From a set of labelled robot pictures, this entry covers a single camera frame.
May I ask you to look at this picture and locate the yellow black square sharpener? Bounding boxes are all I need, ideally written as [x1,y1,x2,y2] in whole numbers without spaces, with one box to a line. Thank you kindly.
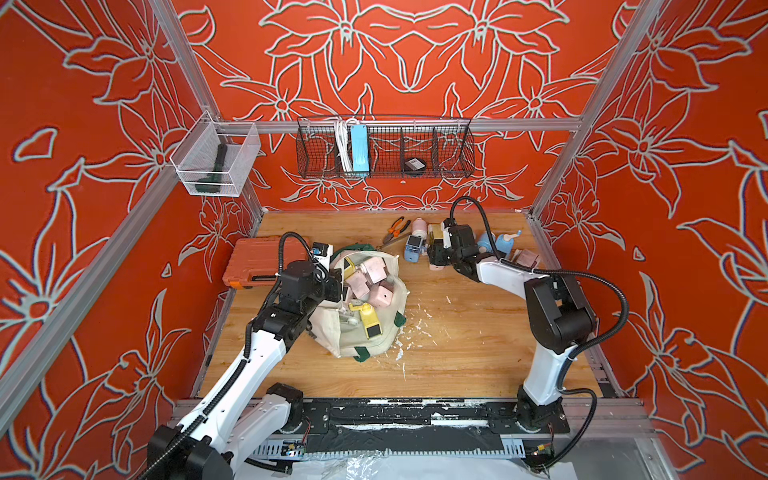
[342,257,357,280]

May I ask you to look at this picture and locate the small black device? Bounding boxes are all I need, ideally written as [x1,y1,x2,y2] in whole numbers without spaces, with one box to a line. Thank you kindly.
[403,157,427,176]

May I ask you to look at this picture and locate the orange plastic tool case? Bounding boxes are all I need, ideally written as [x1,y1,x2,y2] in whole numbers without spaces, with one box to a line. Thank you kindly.
[222,236,280,290]

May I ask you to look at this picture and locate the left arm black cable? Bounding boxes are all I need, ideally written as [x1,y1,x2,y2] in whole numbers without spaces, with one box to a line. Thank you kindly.
[134,231,319,480]

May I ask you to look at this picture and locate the blue crank pencil sharpener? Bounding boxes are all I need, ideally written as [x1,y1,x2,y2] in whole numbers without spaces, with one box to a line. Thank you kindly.
[495,230,522,259]

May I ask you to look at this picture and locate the orange handled pliers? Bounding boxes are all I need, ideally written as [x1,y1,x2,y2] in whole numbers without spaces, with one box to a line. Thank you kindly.
[381,216,411,246]

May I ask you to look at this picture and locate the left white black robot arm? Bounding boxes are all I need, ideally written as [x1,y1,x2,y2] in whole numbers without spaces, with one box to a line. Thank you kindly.
[140,260,342,479]

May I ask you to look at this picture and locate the dark green flashlight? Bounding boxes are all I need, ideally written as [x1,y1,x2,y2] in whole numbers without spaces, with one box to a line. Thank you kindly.
[195,143,228,193]

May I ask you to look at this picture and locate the cream tote bag green handles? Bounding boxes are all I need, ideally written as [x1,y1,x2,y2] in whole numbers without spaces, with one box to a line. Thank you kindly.
[309,244,409,362]

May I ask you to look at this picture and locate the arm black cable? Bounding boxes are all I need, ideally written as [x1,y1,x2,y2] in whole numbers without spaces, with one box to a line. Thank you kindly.
[134,231,319,480]
[448,196,630,470]

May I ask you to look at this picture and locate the light blue box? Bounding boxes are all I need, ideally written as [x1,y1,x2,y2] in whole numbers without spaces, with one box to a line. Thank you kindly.
[350,124,370,177]

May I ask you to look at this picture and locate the pink cube sharpener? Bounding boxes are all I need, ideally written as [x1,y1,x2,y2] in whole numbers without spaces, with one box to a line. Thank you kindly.
[368,282,394,309]

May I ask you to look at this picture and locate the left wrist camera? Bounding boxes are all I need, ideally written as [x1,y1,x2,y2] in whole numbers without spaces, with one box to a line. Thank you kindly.
[311,242,334,269]

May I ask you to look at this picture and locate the white coiled cable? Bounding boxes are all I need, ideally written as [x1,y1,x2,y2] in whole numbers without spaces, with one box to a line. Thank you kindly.
[334,119,353,174]

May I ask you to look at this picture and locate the pink square pencil sharpener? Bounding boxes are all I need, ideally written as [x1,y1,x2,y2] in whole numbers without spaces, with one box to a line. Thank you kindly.
[360,256,388,284]

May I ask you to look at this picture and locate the blue grey square sharpener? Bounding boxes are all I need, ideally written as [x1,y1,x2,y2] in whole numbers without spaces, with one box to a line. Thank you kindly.
[404,235,424,263]

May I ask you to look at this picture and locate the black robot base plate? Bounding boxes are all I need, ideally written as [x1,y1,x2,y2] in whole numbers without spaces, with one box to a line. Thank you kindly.
[250,397,571,455]

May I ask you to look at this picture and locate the yellow tall pencil sharpener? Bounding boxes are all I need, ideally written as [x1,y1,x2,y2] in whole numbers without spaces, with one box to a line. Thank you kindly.
[350,302,383,339]

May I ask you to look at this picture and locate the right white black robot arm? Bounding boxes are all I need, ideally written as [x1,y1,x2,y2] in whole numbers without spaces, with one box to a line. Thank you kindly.
[428,219,595,433]

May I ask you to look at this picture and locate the clear acrylic wall bin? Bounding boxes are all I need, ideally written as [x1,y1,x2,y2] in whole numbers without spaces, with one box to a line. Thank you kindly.
[170,111,261,198]

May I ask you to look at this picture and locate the black wire wall basket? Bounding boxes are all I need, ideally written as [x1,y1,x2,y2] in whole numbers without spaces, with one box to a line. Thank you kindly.
[296,115,476,180]

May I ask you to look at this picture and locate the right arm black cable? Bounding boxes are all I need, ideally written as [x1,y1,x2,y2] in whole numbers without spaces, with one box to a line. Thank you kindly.
[448,196,630,470]

